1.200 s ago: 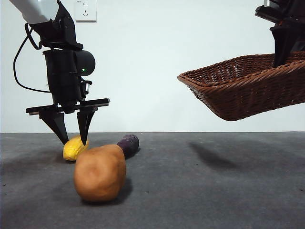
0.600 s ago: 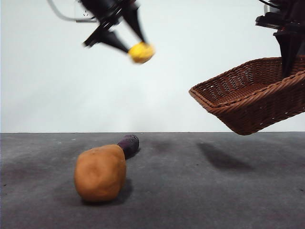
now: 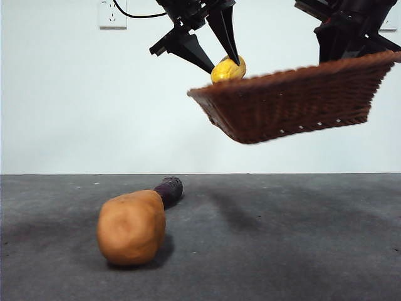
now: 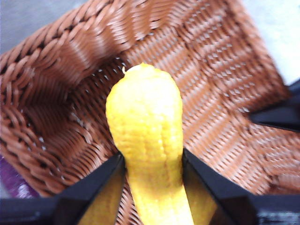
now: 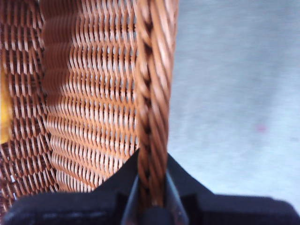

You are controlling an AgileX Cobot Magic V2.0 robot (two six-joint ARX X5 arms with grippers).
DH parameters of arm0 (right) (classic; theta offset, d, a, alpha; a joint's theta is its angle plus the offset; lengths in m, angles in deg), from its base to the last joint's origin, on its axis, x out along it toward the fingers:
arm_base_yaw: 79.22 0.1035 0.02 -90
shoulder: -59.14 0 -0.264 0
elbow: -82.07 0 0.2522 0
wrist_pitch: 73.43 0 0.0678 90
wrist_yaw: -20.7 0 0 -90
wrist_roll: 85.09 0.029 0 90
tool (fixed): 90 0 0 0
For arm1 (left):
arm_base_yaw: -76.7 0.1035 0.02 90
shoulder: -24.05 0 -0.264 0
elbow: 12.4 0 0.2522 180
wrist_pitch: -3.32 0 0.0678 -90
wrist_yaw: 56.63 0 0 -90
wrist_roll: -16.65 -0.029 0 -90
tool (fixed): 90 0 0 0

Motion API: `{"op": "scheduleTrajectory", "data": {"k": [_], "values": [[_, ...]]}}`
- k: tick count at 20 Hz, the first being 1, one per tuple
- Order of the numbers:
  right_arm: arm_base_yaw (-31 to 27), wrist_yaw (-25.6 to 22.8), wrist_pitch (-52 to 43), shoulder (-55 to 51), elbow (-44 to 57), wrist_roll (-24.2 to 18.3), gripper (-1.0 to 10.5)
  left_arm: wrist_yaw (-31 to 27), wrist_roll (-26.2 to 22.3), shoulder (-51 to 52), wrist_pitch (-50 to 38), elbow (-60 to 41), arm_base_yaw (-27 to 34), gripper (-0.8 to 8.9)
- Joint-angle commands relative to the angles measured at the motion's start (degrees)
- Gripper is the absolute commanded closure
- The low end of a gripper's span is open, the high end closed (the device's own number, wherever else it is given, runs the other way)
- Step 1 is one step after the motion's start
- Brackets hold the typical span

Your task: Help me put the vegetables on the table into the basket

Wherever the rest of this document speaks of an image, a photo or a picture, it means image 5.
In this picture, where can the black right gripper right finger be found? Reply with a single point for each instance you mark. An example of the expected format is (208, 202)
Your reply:
(234, 211)

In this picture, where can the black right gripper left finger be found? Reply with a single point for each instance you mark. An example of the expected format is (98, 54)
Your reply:
(70, 208)

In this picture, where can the yellow corn cob piece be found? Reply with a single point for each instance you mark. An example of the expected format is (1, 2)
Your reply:
(3, 112)

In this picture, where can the brown wicker basket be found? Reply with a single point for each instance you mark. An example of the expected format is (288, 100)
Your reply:
(93, 93)

